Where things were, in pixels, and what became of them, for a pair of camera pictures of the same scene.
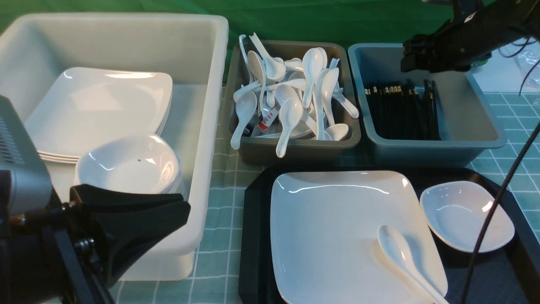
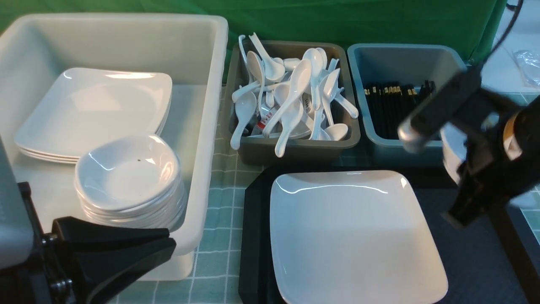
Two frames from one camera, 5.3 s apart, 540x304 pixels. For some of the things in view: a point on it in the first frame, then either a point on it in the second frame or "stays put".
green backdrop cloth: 346,21 stays put
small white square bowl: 456,212 -> 454,142
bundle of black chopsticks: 407,112 stays put
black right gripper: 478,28 -> 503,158
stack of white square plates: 83,105 stays put
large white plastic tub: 35,47 stays put
